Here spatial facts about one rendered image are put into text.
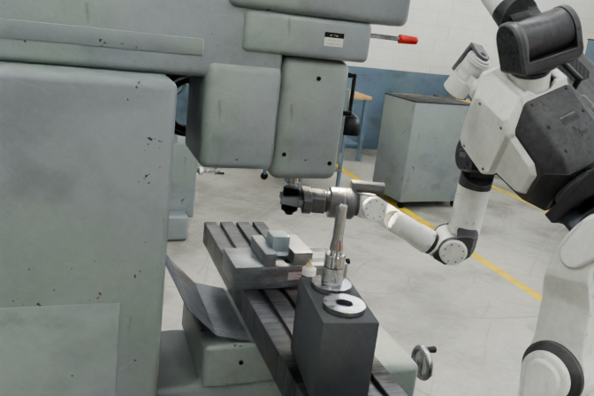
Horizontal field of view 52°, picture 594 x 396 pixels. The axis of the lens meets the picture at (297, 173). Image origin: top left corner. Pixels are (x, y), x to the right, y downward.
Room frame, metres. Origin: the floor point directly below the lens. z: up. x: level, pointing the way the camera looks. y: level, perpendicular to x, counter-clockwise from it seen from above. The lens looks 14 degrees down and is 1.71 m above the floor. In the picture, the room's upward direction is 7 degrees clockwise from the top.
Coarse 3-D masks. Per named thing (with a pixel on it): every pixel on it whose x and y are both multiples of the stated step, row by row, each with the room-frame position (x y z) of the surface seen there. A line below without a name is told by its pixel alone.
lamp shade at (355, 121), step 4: (352, 112) 1.78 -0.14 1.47; (352, 116) 1.75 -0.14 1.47; (356, 116) 1.77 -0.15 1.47; (348, 120) 1.74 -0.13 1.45; (352, 120) 1.74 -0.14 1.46; (356, 120) 1.75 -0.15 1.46; (344, 124) 1.74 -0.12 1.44; (348, 124) 1.74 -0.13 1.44; (352, 124) 1.74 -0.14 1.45; (356, 124) 1.75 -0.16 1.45; (344, 128) 1.74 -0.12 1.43; (348, 128) 1.74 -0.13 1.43; (352, 128) 1.74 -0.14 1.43; (356, 128) 1.75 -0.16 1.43; (344, 132) 1.74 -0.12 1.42; (348, 132) 1.74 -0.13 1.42; (352, 132) 1.74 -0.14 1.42; (356, 132) 1.75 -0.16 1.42
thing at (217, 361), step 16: (192, 320) 1.57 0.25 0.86; (240, 320) 1.57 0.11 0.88; (192, 336) 1.55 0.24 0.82; (208, 336) 1.46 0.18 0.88; (192, 352) 1.53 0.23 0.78; (208, 352) 1.40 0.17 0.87; (224, 352) 1.42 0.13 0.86; (240, 352) 1.43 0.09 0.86; (256, 352) 1.45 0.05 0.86; (208, 368) 1.40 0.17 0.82; (224, 368) 1.42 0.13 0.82; (240, 368) 1.43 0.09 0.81; (256, 368) 1.45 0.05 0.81; (208, 384) 1.40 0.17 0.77; (224, 384) 1.42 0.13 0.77
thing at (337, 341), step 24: (312, 288) 1.25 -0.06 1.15; (336, 288) 1.23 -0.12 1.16; (312, 312) 1.17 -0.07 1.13; (336, 312) 1.13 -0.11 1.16; (360, 312) 1.14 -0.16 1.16; (312, 336) 1.15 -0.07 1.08; (336, 336) 1.10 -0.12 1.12; (360, 336) 1.11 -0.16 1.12; (312, 360) 1.13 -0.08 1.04; (336, 360) 1.10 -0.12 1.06; (360, 360) 1.12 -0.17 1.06; (312, 384) 1.11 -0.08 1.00; (336, 384) 1.10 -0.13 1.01; (360, 384) 1.12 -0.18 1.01
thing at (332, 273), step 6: (324, 258) 1.26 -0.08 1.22; (324, 264) 1.25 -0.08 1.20; (330, 264) 1.24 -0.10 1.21; (336, 264) 1.24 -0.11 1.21; (342, 264) 1.25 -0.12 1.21; (324, 270) 1.25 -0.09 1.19; (330, 270) 1.24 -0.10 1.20; (336, 270) 1.24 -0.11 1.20; (342, 270) 1.25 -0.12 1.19; (324, 276) 1.25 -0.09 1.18; (330, 276) 1.24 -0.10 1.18; (336, 276) 1.24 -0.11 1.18; (342, 276) 1.25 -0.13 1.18; (324, 282) 1.25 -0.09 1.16; (330, 282) 1.24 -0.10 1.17; (336, 282) 1.24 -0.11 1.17
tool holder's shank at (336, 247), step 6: (342, 204) 1.27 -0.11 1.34; (336, 210) 1.26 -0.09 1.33; (342, 210) 1.25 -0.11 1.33; (336, 216) 1.26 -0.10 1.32; (342, 216) 1.25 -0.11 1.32; (336, 222) 1.25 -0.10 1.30; (342, 222) 1.25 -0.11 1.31; (336, 228) 1.25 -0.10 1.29; (342, 228) 1.25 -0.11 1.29; (336, 234) 1.25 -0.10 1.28; (342, 234) 1.25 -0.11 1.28; (336, 240) 1.25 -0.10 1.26; (342, 240) 1.26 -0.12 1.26; (330, 246) 1.26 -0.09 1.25; (336, 246) 1.25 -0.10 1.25; (342, 246) 1.26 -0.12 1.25; (336, 252) 1.25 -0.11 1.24
